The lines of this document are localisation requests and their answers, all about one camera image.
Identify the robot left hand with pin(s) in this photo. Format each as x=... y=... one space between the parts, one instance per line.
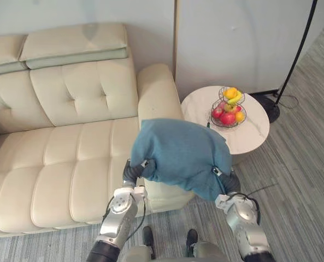
x=130 y=176

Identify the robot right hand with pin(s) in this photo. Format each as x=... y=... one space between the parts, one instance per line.
x=231 y=184

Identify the blue square cushion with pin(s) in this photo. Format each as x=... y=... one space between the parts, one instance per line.
x=181 y=152

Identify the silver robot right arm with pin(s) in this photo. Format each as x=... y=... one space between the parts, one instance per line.
x=243 y=223

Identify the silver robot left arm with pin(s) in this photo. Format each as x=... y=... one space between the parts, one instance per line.
x=118 y=218

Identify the round white marble side table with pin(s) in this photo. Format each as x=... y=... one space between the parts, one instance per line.
x=252 y=136

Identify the small green object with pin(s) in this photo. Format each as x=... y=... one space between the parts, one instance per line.
x=208 y=125

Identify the dark robot left foot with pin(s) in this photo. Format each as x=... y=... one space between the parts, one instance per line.
x=148 y=237

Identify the dark robot foot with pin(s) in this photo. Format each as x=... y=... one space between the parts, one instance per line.
x=191 y=237
x=148 y=237

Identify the large red apple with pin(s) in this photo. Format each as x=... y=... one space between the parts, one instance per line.
x=228 y=118

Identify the dark robot right foot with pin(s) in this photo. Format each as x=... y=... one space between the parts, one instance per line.
x=191 y=237

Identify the small orange fruit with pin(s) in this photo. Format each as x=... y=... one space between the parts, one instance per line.
x=240 y=116

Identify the cream leather sofa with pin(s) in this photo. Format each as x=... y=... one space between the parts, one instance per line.
x=69 y=142

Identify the silver robot right leg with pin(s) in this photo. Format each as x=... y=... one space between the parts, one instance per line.
x=205 y=252

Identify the silver robot leg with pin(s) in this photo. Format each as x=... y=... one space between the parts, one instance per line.
x=205 y=252
x=140 y=253

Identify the red green apple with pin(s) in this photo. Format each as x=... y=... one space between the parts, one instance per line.
x=229 y=107

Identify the silver robot left leg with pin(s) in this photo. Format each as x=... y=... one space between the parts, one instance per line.
x=140 y=253

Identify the black floor lamp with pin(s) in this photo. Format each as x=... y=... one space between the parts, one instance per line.
x=271 y=109

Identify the yellow banana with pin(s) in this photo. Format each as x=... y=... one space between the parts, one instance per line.
x=236 y=98

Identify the yellow orange fruit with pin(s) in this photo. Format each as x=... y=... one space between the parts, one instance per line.
x=229 y=93

